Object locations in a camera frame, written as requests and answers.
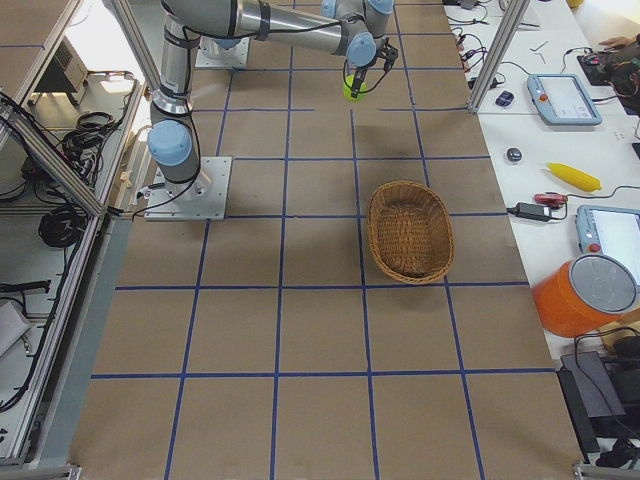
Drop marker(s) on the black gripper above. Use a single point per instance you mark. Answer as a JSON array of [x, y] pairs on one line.
[[359, 74]]

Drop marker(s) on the green apple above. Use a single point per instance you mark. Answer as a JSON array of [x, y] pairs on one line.
[[354, 87]]

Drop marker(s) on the wicker basket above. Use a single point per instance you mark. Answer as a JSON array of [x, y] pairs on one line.
[[410, 234]]

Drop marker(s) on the dark blue pouch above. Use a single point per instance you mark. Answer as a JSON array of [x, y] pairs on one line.
[[505, 99]]

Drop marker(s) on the black round puck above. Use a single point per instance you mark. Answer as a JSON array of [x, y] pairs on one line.
[[514, 155]]

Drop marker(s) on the blue teach pendant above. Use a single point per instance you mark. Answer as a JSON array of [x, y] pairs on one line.
[[608, 230], [562, 100]]

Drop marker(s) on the black power adapter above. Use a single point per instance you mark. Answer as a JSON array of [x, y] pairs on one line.
[[529, 211]]

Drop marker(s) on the red small tool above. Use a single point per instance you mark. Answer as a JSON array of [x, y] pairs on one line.
[[550, 199]]

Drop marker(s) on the yellow toy corn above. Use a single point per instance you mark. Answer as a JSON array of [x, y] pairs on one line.
[[574, 177]]

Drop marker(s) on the aluminium side rack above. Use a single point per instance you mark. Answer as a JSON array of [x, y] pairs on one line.
[[70, 95]]

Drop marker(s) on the orange bucket with lid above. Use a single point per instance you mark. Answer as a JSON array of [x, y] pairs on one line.
[[585, 294]]

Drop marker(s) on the black laptop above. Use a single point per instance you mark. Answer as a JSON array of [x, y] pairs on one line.
[[593, 404]]

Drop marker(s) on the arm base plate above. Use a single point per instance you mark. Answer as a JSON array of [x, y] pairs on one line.
[[205, 199], [218, 54]]

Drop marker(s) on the aluminium frame post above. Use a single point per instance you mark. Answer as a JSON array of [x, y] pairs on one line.
[[513, 15]]

